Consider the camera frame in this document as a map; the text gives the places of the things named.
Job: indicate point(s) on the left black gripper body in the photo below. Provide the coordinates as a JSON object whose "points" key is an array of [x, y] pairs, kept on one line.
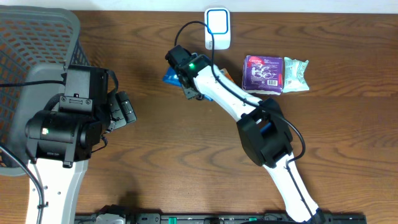
{"points": [[125, 107]]}

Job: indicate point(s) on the small orange box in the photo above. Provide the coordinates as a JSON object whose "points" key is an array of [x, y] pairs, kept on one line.
{"points": [[226, 74]]}

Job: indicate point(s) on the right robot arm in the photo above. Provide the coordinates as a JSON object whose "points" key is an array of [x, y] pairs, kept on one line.
{"points": [[265, 134]]}

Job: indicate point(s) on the green tissue wipes pack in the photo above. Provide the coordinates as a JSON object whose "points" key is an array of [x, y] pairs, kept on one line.
{"points": [[294, 79]]}

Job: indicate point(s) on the blue Oreo cookie pack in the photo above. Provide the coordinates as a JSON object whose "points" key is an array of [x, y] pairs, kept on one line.
{"points": [[171, 77]]}

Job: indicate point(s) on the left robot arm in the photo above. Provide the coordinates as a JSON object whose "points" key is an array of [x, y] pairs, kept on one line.
{"points": [[61, 139]]}

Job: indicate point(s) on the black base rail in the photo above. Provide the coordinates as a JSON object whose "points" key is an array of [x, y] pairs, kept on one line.
{"points": [[155, 218]]}

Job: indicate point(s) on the grey plastic mesh basket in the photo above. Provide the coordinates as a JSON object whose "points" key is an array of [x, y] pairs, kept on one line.
{"points": [[35, 35]]}

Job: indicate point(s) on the pink purple liners pack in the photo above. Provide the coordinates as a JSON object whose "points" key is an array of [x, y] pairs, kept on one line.
{"points": [[262, 75]]}

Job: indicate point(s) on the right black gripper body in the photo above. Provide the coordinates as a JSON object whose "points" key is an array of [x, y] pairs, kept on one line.
{"points": [[190, 92]]}

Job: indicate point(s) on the white barcode scanner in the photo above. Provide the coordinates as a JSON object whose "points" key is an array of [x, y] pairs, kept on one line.
{"points": [[218, 30]]}

